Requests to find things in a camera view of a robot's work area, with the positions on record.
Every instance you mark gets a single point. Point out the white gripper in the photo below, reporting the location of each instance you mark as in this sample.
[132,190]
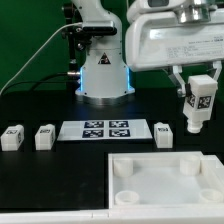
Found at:
[158,41]

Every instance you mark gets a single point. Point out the white square tabletop part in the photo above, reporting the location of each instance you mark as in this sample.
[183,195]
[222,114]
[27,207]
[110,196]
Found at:
[164,179]

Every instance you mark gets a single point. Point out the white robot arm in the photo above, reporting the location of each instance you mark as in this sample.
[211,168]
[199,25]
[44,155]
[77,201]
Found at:
[105,73]

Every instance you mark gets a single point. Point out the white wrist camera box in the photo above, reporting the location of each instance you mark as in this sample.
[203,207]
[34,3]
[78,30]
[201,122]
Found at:
[139,7]

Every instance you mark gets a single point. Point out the white obstacle bracket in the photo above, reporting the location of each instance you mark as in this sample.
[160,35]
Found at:
[210,164]

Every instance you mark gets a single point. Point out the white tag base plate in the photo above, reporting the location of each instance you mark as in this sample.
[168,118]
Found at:
[129,129]

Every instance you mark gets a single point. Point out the black camera stand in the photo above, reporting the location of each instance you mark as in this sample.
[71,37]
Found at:
[71,15]

